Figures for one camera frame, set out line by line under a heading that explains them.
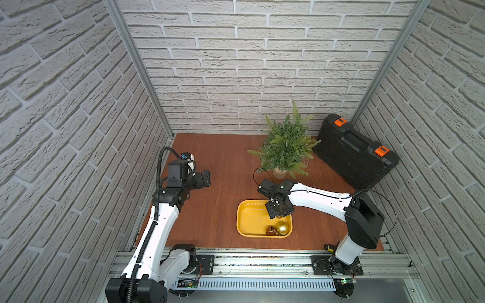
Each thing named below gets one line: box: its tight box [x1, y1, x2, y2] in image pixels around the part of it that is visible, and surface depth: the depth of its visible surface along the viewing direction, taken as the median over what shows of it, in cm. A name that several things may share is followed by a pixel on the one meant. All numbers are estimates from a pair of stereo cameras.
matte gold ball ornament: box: [275, 220, 290, 236], surface depth 81 cm
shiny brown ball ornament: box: [265, 225, 276, 237], surface depth 81 cm
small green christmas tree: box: [247, 99, 322, 180], surface depth 81 cm
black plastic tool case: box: [313, 113, 400, 192], surface depth 88 cm
